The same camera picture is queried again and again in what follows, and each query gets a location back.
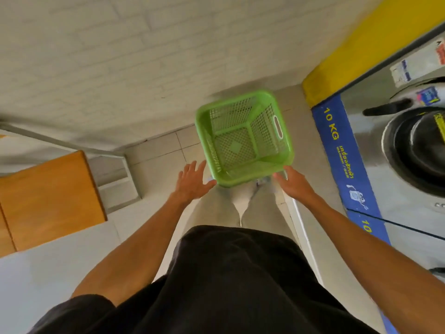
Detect person's right hand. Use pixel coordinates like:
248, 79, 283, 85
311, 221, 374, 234
273, 166, 319, 206

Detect person's left hand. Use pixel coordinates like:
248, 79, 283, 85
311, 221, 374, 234
172, 160, 217, 206

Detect green laundry basket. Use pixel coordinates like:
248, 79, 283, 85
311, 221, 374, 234
194, 90, 295, 188

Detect round washing machine door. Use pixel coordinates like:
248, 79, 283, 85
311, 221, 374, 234
361, 78, 445, 199

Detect person's right forearm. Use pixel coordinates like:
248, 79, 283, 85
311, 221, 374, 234
302, 196, 445, 334

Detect person's left forearm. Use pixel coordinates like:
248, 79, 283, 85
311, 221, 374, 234
71, 196, 188, 307

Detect steel washing machine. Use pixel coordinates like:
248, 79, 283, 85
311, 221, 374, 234
347, 208, 445, 334
311, 22, 445, 240

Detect grey trousers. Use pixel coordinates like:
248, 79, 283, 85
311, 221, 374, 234
182, 179, 300, 247

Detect black shirt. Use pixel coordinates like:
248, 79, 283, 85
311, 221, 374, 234
27, 225, 381, 334

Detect wooden bench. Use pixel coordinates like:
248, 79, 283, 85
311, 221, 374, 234
0, 150, 108, 253
0, 205, 16, 258

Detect white warning sticker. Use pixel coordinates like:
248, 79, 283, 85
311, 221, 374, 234
389, 38, 445, 88

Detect wooden table white metal frame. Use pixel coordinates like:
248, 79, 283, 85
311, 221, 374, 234
0, 121, 142, 214

